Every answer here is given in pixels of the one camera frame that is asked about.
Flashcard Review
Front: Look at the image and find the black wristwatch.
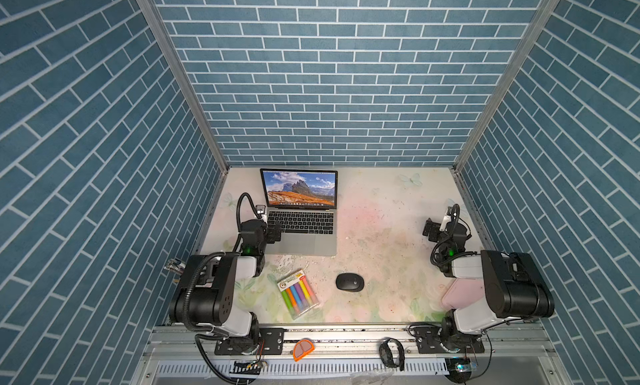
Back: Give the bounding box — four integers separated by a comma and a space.
378, 338, 405, 372

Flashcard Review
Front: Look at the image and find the black wireless mouse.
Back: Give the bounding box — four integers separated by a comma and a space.
335, 273, 365, 293

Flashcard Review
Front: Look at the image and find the aluminium front rail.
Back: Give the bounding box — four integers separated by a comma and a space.
132, 322, 570, 384

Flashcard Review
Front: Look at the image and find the pink notebook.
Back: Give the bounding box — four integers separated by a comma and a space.
441, 278, 485, 310

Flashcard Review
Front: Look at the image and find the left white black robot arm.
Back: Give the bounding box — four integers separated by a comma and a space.
169, 193, 281, 357

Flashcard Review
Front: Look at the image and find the silver laptop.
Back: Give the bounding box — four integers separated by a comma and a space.
260, 168, 338, 257

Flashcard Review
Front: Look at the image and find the pink pen holder cup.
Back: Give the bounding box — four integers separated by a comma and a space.
163, 258, 186, 284

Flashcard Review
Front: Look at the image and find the orange semicircular tool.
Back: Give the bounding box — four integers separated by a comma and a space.
291, 338, 315, 362

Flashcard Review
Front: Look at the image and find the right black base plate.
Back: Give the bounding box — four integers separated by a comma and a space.
408, 325, 485, 354

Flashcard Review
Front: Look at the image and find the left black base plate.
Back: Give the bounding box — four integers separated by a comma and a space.
214, 328, 285, 356

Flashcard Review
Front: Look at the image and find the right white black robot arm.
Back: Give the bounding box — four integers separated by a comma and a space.
423, 217, 555, 353

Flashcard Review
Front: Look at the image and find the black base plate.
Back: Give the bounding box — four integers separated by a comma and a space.
214, 328, 285, 356
408, 325, 485, 354

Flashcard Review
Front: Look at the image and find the small circuit board with wires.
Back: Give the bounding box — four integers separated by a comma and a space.
230, 360, 268, 376

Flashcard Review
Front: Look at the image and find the pack of coloured highlighters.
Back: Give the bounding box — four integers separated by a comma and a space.
277, 269, 319, 319

